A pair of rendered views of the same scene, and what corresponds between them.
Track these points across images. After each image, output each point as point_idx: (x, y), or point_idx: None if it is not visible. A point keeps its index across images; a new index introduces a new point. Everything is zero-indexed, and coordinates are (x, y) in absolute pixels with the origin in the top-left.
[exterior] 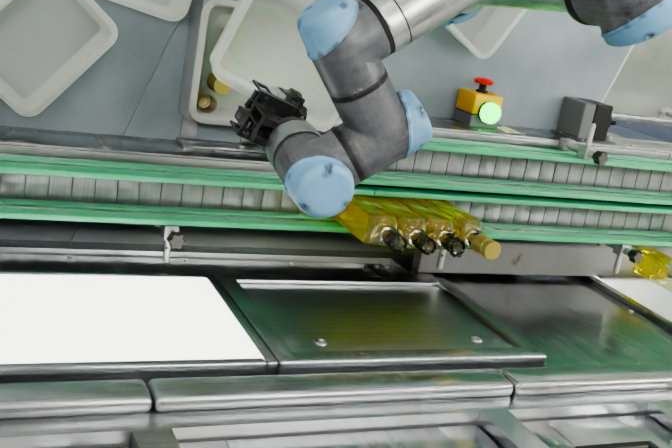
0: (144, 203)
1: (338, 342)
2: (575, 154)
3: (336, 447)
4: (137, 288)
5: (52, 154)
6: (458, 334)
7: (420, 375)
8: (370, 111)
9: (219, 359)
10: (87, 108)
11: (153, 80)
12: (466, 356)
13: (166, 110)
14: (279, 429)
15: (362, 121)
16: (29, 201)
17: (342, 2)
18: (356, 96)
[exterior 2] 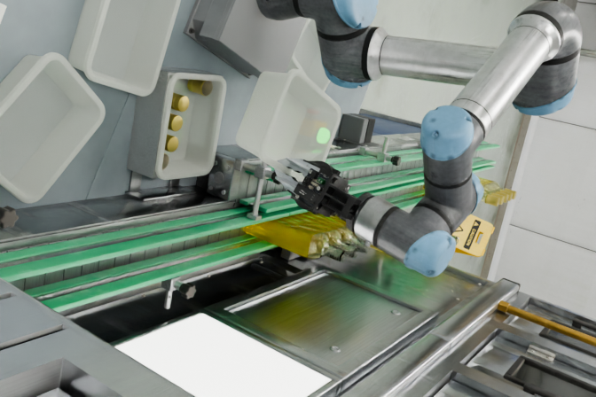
0: (134, 260)
1: (342, 345)
2: (370, 157)
3: None
4: (176, 342)
5: (68, 237)
6: (383, 311)
7: (409, 355)
8: (466, 192)
9: (313, 393)
10: (59, 180)
11: (110, 145)
12: (412, 330)
13: (119, 169)
14: None
15: (458, 199)
16: (55, 286)
17: (466, 117)
18: (462, 183)
